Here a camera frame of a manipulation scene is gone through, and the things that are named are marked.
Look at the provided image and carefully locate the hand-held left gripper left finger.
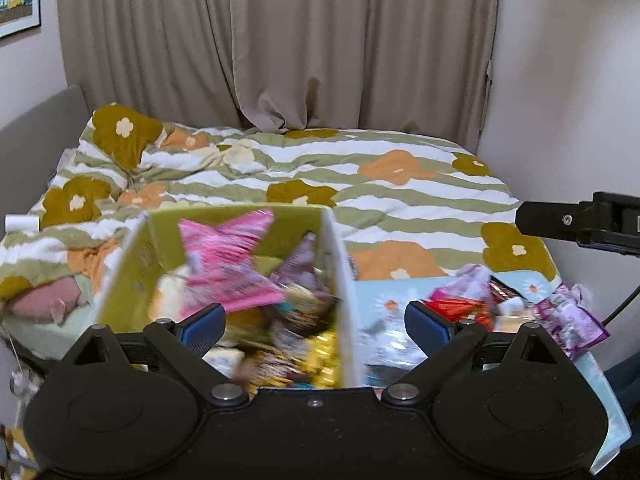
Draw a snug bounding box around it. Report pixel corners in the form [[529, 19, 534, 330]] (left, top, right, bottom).
[[60, 303, 251, 406]]

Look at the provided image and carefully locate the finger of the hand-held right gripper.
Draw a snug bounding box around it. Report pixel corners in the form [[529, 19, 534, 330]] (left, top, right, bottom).
[[515, 200, 586, 242]]

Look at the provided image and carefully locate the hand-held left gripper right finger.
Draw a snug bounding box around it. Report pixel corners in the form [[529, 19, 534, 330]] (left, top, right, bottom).
[[381, 301, 571, 406]]

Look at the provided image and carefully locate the pink snack packet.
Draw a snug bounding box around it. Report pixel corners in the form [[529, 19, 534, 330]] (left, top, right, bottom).
[[178, 210, 286, 313]]

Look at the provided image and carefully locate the yellow-green cardboard box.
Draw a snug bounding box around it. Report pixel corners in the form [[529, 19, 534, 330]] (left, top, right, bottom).
[[95, 203, 368, 391]]

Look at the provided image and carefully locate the gold snack packet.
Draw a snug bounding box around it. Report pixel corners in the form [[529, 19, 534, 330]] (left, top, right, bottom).
[[250, 330, 338, 391]]

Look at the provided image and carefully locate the white grey snack packet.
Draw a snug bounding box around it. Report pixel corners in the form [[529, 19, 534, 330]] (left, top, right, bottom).
[[357, 320, 426, 368]]

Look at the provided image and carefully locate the red snack packet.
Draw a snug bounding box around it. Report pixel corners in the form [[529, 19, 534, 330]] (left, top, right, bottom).
[[425, 297, 493, 331]]

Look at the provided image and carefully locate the white purple snack packet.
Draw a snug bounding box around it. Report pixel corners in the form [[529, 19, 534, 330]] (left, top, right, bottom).
[[452, 264, 493, 301]]

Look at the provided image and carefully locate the striped floral blanket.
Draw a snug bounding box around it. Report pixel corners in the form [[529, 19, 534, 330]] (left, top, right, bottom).
[[0, 102, 561, 356]]

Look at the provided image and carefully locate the pink plush toy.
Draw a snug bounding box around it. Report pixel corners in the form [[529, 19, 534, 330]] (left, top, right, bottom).
[[10, 276, 88, 323]]

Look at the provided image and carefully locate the white paper roll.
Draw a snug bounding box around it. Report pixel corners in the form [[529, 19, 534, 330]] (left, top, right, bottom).
[[5, 214, 40, 232]]

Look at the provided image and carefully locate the grey headboard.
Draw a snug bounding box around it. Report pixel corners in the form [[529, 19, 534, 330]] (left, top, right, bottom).
[[0, 85, 88, 221]]

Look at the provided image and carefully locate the beige curtain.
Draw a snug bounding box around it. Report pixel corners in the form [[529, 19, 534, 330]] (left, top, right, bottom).
[[56, 0, 501, 146]]

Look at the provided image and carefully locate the black cable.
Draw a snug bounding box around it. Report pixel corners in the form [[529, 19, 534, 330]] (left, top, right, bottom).
[[602, 285, 640, 326]]

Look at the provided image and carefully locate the white cord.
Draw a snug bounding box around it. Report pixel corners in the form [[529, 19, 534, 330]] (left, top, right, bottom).
[[7, 327, 26, 396]]

